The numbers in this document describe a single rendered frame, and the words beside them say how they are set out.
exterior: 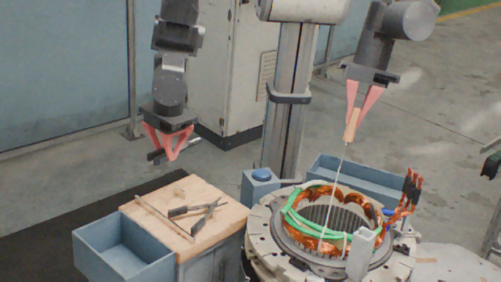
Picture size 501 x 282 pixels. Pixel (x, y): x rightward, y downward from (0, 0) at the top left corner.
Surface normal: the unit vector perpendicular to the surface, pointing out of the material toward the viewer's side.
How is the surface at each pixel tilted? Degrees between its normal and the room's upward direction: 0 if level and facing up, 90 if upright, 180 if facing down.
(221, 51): 90
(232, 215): 0
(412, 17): 75
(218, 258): 90
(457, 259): 0
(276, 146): 90
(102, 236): 90
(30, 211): 0
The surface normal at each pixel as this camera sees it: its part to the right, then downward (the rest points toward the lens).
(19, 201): 0.09, -0.88
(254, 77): 0.68, 0.41
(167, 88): 0.12, 0.47
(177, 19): 0.03, 0.77
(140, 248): -0.68, 0.29
